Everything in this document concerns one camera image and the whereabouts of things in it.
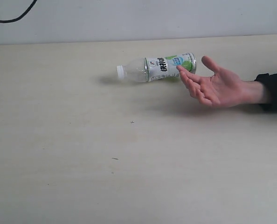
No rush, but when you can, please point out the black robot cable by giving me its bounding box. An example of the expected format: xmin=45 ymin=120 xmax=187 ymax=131
xmin=0 ymin=0 xmax=38 ymax=23

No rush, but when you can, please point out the lime label clear bottle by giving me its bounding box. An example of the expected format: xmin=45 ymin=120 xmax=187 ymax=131
xmin=117 ymin=53 xmax=197 ymax=83

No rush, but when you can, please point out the person's open hand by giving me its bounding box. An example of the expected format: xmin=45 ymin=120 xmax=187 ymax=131
xmin=177 ymin=56 xmax=271 ymax=108

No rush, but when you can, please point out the black sleeved forearm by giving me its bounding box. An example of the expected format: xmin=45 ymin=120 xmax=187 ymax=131
xmin=255 ymin=73 xmax=277 ymax=112

